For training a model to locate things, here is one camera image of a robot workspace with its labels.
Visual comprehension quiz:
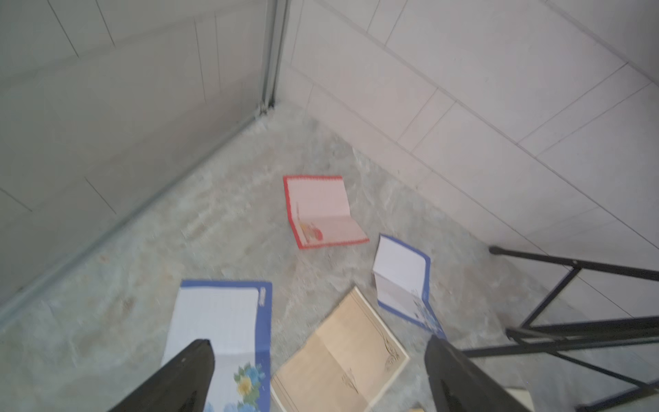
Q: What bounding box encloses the cream letter paper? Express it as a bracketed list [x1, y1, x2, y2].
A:
[270, 287, 409, 412]

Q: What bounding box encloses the pink red-bordered letter paper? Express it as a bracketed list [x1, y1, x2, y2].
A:
[282, 175, 369, 250]

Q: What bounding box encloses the white blue-bordered letter paper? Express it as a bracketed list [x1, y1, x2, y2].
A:
[161, 280, 273, 411]

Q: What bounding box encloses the black perforated music stand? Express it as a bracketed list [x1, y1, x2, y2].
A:
[460, 245, 659, 412]

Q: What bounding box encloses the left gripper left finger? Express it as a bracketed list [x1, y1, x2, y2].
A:
[110, 339, 215, 412]

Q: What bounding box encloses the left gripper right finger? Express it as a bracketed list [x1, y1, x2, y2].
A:
[424, 336, 527, 412]

